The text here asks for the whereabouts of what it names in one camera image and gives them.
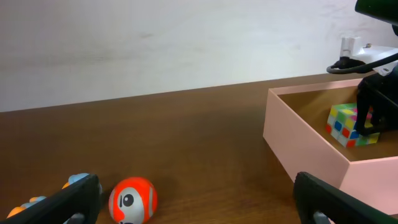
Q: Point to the orange and grey ball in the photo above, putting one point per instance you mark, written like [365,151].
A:
[133,200]

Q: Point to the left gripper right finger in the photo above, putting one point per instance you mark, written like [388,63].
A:
[319,202]

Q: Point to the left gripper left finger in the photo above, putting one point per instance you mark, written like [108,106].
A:
[82,197]

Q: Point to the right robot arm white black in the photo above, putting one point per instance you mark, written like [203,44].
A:
[384,10]

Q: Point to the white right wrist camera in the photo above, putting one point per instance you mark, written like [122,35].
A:
[354,53]

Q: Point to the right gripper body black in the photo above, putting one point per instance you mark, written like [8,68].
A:
[377,102]

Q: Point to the multicolour puzzle cube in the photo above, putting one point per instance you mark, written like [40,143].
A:
[341,125]

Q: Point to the pink open cardboard box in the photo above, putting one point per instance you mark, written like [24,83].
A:
[295,130]

